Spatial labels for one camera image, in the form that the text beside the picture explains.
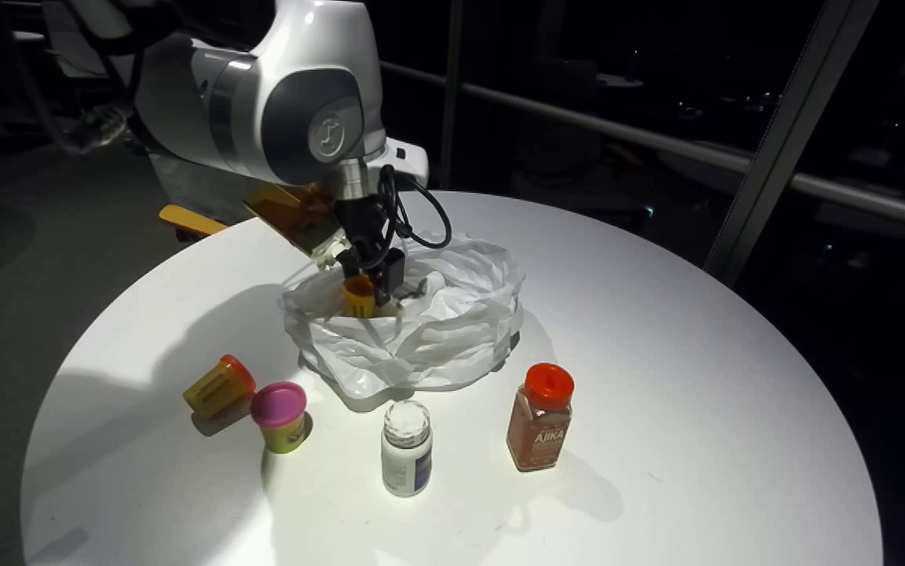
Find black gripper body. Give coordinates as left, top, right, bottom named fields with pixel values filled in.
left=333, top=192, right=406, bottom=262

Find white pill bottle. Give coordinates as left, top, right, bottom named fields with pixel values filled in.
left=377, top=395, right=437, bottom=499

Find yellow tub red-orange lid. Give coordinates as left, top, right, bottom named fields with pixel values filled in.
left=180, top=352, right=261, bottom=424

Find spice jar with red lid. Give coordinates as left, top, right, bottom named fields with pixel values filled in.
left=502, top=363, right=580, bottom=474

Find white translucent plastic bag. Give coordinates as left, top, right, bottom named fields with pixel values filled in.
left=281, top=237, right=528, bottom=415

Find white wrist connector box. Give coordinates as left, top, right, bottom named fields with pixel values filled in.
left=371, top=136, right=433, bottom=198

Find dark vertical window mullion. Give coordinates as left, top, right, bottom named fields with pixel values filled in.
left=437, top=0, right=467, bottom=192

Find grey chair wooden armrests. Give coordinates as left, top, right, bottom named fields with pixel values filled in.
left=151, top=154, right=268, bottom=244

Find grey window handrail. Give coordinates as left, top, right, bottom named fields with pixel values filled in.
left=383, top=59, right=905, bottom=237

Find slanted grey window pillar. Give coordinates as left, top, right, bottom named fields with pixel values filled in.
left=700, top=0, right=883, bottom=286

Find amber taped wrist camera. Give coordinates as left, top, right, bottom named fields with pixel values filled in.
left=246, top=182, right=345, bottom=256

